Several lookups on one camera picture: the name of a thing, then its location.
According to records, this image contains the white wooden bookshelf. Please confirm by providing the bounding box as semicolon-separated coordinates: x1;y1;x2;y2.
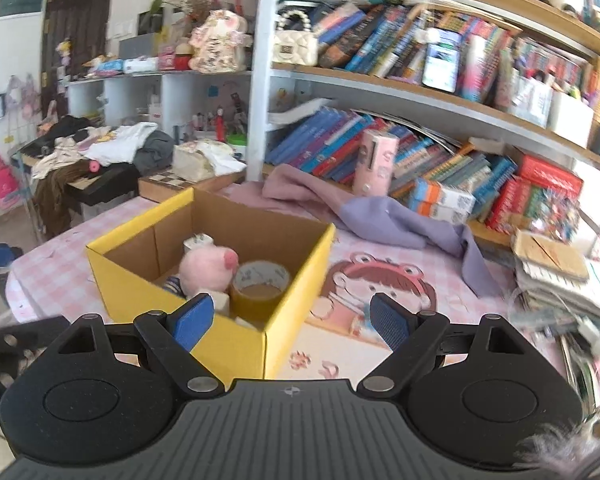
245;0;600;262

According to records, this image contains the pink hanging bag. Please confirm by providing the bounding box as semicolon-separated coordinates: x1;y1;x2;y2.
0;150;21;211

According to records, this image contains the blue tissue pack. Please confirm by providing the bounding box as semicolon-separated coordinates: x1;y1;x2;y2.
92;57;126;74

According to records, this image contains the dark brown door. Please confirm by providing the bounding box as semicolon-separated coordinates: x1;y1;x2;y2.
40;0;119;117

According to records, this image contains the row of leaning books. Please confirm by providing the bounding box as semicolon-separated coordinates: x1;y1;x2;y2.
312;2;514;97

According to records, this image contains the red boxed book set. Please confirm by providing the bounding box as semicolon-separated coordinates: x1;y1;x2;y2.
485;154;585;244

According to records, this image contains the yellow cardboard box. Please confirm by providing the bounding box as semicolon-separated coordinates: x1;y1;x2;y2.
85;186;337;392

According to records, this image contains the pink carton box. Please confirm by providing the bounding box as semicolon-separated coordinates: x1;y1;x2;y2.
352;129;400;197

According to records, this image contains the row of blue books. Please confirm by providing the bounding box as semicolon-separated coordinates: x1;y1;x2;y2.
265;107;519;212

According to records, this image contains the brown notebook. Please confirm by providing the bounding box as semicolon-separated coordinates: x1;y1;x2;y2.
511;230;590;284

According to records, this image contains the orange white carton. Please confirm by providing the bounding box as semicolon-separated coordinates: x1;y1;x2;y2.
409;177;476;224

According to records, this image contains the white charger plug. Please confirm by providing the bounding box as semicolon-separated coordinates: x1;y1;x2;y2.
182;232;216;256

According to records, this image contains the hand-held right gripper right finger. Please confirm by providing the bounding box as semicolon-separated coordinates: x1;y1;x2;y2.
356;293;529;402

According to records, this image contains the brown hanging cloth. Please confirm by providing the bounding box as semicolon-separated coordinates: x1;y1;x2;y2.
32;162;89;239

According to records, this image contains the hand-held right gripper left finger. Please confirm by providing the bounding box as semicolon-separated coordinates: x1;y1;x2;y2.
55;293;226;402

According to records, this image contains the brown tape roll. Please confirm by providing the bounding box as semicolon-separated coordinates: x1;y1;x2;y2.
230;261;292;329

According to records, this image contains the stack of papers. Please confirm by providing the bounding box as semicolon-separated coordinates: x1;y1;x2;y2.
510;230;600;332

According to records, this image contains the purple cloth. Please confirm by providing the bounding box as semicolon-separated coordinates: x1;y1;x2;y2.
262;164;504;297

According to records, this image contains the pile of clothes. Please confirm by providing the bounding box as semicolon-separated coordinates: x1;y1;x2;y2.
32;117;175;171

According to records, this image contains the white wipes pack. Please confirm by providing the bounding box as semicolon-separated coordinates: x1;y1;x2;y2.
124;56;160;75

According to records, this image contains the pink plush pig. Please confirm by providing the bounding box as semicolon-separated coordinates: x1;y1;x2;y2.
179;246;240;295

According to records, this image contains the red pot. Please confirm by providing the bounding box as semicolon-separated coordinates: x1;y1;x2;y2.
172;42;194;72

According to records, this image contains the pile of magazines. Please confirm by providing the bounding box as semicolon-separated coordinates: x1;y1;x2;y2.
560;330;600;407

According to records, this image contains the smartphone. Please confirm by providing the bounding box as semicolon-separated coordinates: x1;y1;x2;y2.
421;30;464;94

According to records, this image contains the beige tissue box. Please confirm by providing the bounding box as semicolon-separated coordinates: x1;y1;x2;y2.
172;140;247;181

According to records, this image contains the white quilted handbag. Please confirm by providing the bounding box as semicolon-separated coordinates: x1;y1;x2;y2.
272;9;320;67

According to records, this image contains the pink printed tablecloth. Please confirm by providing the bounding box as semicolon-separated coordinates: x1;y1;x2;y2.
5;182;582;397

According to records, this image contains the grey fluffy fabric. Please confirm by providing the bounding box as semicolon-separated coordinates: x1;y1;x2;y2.
517;402;600;480

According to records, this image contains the pink patterned tube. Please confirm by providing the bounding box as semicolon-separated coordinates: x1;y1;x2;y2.
457;34;501;104

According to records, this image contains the white pen holder box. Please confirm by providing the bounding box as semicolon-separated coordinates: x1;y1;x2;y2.
547;91;595;149

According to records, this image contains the low white shelf unit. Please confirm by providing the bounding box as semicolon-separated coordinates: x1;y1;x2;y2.
67;70;254;147

